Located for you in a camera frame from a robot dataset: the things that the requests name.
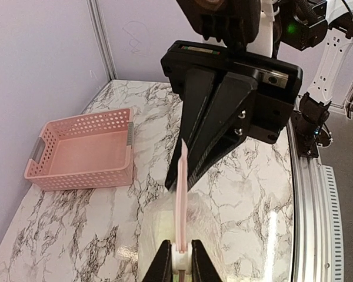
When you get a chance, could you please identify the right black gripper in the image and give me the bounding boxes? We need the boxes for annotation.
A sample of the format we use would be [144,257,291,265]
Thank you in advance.
[161,41,302,190]

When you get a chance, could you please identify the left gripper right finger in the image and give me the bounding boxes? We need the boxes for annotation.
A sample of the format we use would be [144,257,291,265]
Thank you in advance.
[191,240,222,282]

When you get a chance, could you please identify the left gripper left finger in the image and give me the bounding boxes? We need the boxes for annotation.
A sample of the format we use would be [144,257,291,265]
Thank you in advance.
[142,240,173,282]

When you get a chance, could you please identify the clear zip top bag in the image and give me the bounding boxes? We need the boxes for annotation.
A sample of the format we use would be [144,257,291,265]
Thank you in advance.
[139,139,224,282]

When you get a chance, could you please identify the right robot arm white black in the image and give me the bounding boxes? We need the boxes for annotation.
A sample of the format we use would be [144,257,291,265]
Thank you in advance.
[161,1,353,191]

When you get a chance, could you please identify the pink perforated plastic basket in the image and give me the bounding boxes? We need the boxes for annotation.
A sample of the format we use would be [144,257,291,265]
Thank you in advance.
[24,108,134,191]

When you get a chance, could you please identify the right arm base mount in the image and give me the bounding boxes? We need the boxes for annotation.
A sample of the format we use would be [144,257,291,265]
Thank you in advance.
[291,92,333,159]

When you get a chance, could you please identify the front aluminium rail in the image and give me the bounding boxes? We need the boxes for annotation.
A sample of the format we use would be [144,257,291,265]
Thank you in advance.
[287,123,344,281]

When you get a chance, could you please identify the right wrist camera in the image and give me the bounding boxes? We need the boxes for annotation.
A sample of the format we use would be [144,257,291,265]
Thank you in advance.
[279,0,328,51]

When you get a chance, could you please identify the right aluminium frame post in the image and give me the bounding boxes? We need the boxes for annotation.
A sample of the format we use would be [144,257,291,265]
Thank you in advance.
[86,0,116,80]

